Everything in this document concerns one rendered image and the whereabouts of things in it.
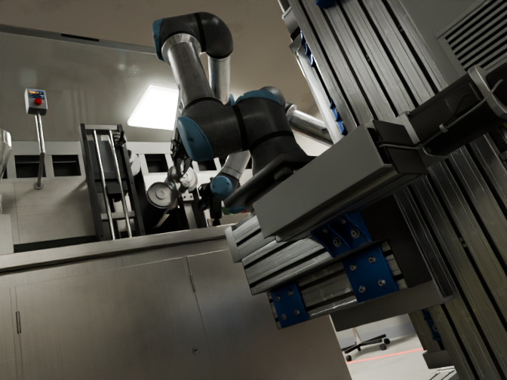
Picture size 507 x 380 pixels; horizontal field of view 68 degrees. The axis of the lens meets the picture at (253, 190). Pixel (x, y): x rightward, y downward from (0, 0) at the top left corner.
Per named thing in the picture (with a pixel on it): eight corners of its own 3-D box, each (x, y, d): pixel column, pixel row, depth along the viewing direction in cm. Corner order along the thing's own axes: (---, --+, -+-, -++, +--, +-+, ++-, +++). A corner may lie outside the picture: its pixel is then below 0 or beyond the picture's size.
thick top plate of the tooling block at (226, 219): (221, 228, 168) (218, 216, 170) (189, 256, 198) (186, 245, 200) (251, 224, 177) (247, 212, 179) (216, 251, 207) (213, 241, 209)
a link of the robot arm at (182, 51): (247, 127, 86) (194, 4, 116) (182, 142, 84) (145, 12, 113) (248, 160, 96) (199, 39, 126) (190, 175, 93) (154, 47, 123)
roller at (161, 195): (151, 207, 159) (145, 182, 163) (136, 229, 179) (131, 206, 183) (177, 204, 166) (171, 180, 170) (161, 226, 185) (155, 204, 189)
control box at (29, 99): (29, 104, 153) (26, 84, 156) (26, 114, 158) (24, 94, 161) (48, 106, 158) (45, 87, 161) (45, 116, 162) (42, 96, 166)
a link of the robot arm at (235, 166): (284, 78, 137) (228, 200, 130) (289, 93, 147) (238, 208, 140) (255, 71, 141) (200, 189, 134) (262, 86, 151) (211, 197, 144)
